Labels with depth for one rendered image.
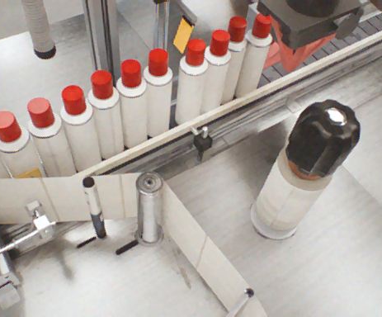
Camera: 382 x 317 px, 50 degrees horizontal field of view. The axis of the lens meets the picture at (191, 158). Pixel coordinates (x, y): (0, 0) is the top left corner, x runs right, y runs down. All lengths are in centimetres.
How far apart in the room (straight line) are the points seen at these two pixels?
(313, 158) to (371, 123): 53
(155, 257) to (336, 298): 31
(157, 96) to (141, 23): 46
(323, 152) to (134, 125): 36
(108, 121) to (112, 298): 29
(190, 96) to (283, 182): 26
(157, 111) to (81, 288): 33
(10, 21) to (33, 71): 153
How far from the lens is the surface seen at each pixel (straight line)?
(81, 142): 70
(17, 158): 67
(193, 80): 74
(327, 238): 80
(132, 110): 72
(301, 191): 61
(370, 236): 83
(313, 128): 53
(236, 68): 82
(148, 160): 81
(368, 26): 124
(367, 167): 98
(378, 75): 119
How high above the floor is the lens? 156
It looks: 57 degrees down
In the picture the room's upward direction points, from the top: 9 degrees clockwise
